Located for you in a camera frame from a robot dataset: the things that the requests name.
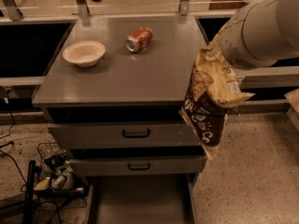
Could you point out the grey drawer cabinet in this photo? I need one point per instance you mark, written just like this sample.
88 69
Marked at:
146 86

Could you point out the white paper bowl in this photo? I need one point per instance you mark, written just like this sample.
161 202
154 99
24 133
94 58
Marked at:
84 53

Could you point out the grey middle drawer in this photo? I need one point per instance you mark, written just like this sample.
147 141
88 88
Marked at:
139 166

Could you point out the grey top drawer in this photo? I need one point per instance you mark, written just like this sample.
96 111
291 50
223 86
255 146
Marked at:
113 135

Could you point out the brown chip bag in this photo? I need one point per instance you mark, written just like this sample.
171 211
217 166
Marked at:
212 92

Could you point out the red soda can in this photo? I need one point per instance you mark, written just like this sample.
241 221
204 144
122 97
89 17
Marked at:
139 39

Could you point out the wire basket with items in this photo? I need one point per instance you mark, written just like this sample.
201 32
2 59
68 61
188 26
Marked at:
55 174

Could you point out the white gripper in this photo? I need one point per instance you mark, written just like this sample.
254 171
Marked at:
234 45

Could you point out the metal post far left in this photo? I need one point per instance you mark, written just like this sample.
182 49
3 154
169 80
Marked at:
13 11

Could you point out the black stand post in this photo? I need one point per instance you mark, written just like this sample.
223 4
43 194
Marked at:
29 193

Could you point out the grey open bottom drawer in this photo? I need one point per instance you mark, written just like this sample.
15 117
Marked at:
141 199

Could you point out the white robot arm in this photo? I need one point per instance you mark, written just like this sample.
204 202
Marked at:
259 34

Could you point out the cardboard box right edge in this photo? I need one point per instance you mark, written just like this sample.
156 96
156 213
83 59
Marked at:
293 113

